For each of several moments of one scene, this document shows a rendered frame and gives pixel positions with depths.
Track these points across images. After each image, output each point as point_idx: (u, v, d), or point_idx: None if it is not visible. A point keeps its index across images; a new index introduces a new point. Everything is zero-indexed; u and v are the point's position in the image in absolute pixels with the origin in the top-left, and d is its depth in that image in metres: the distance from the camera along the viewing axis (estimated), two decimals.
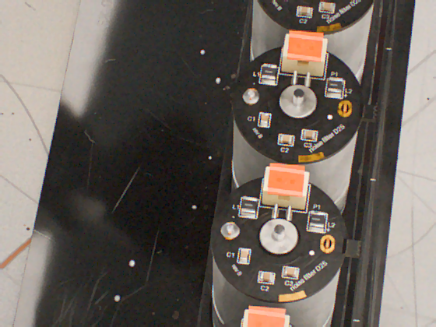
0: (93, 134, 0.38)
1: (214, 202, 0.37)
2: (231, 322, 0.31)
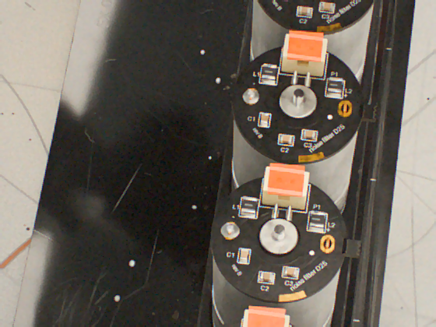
0: (93, 134, 0.38)
1: (214, 202, 0.37)
2: (231, 322, 0.31)
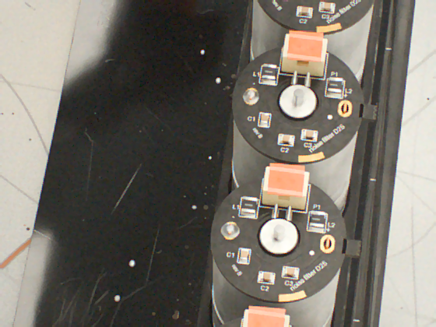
0: (93, 134, 0.38)
1: (214, 202, 0.37)
2: (231, 322, 0.31)
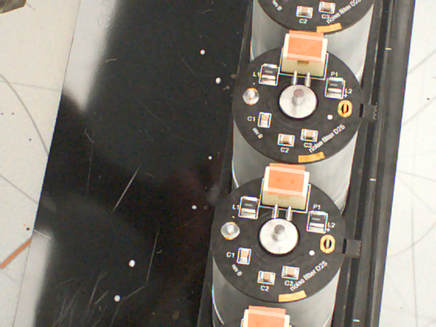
0: (93, 134, 0.38)
1: (214, 202, 0.37)
2: (231, 322, 0.31)
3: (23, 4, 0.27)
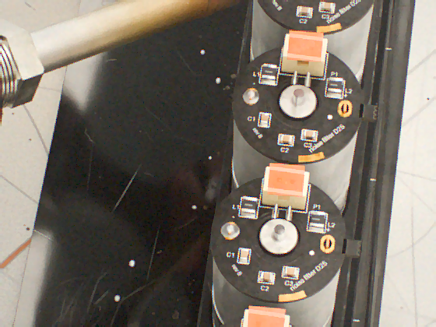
0: (93, 134, 0.38)
1: (214, 202, 0.37)
2: (231, 322, 0.31)
3: (31, 99, 0.30)
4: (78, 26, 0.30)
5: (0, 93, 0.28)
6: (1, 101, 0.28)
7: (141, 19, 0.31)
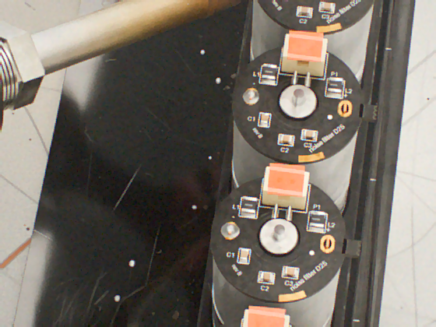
0: (93, 134, 0.38)
1: (214, 202, 0.37)
2: (231, 322, 0.31)
3: (32, 100, 0.30)
4: (79, 28, 0.30)
5: (1, 96, 0.28)
6: (1, 103, 0.28)
7: (142, 19, 0.31)
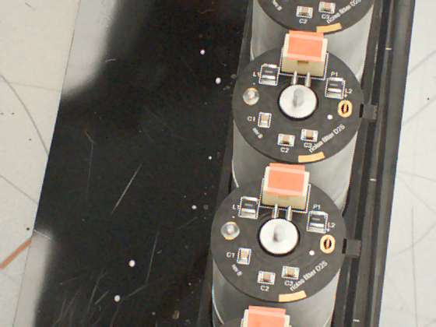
0: (93, 134, 0.38)
1: (214, 202, 0.37)
2: (231, 322, 0.31)
3: None
4: None
5: None
6: None
7: None
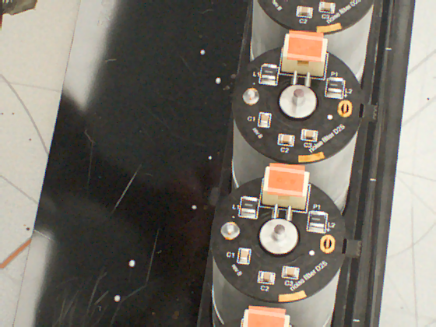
0: (93, 134, 0.38)
1: (214, 202, 0.37)
2: (231, 322, 0.31)
3: (34, 5, 0.27)
4: None
5: None
6: (1, 1, 0.26)
7: None
